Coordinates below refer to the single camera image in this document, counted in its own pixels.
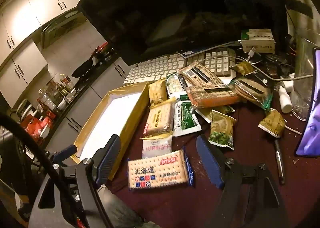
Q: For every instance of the red cooking pan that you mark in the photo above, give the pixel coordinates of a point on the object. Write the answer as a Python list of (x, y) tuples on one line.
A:
[(102, 51)]

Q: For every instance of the blue-edged soda cracker packet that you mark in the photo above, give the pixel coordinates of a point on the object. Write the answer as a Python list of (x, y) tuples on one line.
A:
[(160, 170)]

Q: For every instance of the yellow cardboard box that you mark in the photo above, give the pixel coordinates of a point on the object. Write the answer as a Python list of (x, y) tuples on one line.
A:
[(117, 113)]

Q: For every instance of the white green-trimmed snack packet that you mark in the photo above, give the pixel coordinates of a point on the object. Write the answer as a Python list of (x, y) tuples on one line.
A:
[(176, 84)]

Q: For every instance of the small white bottle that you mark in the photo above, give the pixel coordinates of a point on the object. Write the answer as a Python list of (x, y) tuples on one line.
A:
[(286, 100)]

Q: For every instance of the beige cracker packet red label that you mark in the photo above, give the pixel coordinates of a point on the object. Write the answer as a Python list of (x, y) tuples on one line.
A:
[(160, 118)]

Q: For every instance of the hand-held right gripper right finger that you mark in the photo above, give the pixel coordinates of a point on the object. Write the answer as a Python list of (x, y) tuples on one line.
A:
[(208, 161)]

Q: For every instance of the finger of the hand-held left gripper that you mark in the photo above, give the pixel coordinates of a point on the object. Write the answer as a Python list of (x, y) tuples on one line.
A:
[(67, 151)]

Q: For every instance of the small green pea packet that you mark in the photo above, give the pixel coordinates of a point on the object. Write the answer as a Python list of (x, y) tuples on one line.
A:
[(272, 123), (245, 68)]

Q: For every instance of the brown biscuit packet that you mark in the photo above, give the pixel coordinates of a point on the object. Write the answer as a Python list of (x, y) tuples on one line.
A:
[(200, 74)]

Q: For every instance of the clear bag of round biscuits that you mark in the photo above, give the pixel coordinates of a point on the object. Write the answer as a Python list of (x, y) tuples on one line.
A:
[(252, 91)]

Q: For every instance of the range hood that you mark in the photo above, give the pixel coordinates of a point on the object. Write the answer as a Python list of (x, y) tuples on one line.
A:
[(62, 28)]

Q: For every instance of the black computer monitor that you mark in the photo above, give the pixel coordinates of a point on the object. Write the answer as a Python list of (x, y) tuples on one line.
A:
[(175, 5)]

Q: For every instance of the metal pen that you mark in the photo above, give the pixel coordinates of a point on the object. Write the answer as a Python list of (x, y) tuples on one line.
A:
[(278, 158)]

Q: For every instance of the yellow biscuit packet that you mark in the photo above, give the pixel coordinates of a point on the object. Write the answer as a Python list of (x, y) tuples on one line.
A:
[(158, 91)]

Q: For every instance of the small white snack packet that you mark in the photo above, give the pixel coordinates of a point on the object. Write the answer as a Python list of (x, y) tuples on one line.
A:
[(157, 146)]

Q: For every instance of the row of condiment bottles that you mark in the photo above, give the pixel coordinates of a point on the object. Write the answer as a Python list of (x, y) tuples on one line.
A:
[(60, 90)]

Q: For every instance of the red snack bags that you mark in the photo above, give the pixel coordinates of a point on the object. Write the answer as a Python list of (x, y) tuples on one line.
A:
[(35, 125)]

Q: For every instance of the white dish rack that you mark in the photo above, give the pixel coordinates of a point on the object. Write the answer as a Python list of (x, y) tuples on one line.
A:
[(23, 105)]

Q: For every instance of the white green granule packet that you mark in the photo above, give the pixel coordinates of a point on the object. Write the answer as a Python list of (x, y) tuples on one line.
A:
[(186, 120)]

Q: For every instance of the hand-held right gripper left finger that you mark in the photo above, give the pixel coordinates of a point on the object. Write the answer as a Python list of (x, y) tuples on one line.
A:
[(107, 159)]

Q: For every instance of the black wok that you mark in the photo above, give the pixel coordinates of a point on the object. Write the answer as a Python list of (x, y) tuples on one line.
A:
[(82, 69)]

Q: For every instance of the green snack packet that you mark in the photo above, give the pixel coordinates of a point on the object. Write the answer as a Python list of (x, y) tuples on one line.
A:
[(202, 115)]

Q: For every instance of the person's grey trouser leg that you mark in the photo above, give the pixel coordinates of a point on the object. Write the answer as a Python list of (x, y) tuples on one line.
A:
[(125, 213)]

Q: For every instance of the green and white carton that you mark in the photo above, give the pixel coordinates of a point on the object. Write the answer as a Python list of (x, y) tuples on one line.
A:
[(257, 40)]

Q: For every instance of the smartphone with lit screen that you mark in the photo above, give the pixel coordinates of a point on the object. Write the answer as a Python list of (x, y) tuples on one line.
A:
[(312, 118)]

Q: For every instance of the white computer keyboard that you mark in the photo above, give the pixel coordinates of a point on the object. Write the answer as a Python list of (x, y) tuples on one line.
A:
[(155, 68)]

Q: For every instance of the clear glass container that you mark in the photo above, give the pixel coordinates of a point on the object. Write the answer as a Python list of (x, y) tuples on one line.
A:
[(302, 68)]

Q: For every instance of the large green pea packet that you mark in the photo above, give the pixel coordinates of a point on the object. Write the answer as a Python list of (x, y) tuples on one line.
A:
[(222, 130)]

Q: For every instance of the grey kitchen base cabinets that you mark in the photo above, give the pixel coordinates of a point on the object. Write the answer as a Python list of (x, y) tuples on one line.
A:
[(97, 85)]

